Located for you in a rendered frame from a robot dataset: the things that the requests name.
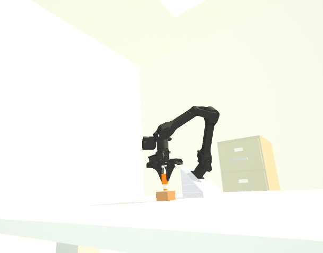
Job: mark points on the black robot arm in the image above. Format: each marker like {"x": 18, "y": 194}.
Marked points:
{"x": 165, "y": 130}

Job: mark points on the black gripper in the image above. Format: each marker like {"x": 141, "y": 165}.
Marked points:
{"x": 169, "y": 162}

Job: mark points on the tan rectangular block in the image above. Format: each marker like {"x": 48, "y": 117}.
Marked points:
{"x": 165, "y": 196}

